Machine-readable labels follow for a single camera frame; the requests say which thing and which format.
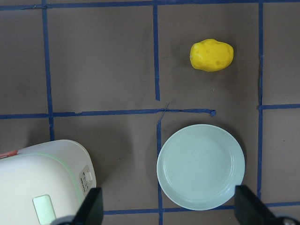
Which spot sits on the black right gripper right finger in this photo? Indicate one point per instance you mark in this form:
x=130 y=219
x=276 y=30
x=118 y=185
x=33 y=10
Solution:
x=249 y=210

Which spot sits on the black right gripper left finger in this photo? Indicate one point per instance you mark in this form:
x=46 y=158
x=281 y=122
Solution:
x=91 y=211

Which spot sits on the white rice cooker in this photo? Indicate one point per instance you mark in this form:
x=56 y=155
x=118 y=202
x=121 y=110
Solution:
x=44 y=182

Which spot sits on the light green plate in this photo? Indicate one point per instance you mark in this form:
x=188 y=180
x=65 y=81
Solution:
x=199 y=166

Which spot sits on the yellow toy potato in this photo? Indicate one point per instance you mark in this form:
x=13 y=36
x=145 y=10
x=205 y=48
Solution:
x=211 y=55

